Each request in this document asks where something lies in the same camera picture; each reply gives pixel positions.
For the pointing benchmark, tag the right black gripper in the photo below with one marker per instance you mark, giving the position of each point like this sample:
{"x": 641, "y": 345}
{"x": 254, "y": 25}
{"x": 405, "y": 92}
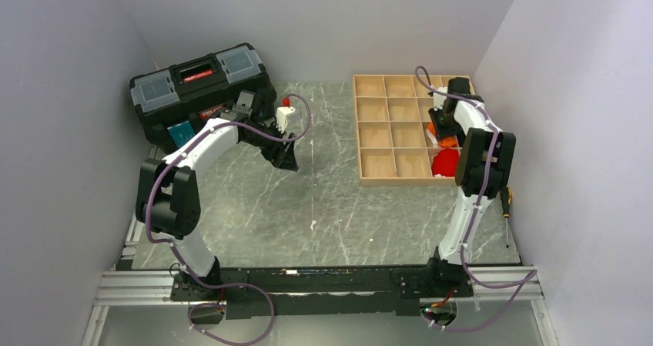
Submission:
{"x": 441, "y": 132}

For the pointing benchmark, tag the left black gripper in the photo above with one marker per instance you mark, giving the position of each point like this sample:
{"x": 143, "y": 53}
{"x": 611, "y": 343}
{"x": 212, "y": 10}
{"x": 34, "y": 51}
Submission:
{"x": 289, "y": 160}

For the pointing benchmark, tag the orange underwear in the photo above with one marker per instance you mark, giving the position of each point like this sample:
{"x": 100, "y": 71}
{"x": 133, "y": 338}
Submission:
{"x": 446, "y": 142}

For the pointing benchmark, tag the wooden compartment tray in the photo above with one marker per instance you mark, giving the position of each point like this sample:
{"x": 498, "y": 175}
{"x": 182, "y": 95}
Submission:
{"x": 391, "y": 114}

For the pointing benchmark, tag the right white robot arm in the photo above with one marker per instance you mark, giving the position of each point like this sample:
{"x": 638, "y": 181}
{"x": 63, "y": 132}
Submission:
{"x": 482, "y": 172}

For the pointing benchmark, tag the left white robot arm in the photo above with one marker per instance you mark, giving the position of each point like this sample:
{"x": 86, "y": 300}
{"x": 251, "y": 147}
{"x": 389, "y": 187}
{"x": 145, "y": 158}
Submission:
{"x": 168, "y": 201}

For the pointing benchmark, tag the red rolled underwear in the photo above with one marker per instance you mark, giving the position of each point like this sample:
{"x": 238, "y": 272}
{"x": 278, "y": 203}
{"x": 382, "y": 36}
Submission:
{"x": 444, "y": 163}

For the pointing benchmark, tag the yellow black screwdriver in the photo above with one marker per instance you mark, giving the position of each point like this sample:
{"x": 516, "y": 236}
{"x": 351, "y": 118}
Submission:
{"x": 506, "y": 202}

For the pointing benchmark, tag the black plastic toolbox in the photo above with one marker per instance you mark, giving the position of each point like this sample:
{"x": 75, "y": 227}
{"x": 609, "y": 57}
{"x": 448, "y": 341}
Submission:
{"x": 174, "y": 103}

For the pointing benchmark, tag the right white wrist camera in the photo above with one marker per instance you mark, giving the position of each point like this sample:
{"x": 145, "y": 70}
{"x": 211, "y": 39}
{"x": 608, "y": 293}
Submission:
{"x": 438, "y": 99}

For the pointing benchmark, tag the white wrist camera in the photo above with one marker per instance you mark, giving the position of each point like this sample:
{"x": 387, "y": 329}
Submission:
{"x": 438, "y": 99}
{"x": 283, "y": 114}

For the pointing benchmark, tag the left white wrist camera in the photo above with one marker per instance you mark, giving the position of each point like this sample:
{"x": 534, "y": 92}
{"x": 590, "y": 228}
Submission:
{"x": 283, "y": 114}

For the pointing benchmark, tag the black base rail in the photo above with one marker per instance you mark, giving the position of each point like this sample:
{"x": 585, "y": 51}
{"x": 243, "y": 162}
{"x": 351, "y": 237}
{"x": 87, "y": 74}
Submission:
{"x": 259, "y": 291}

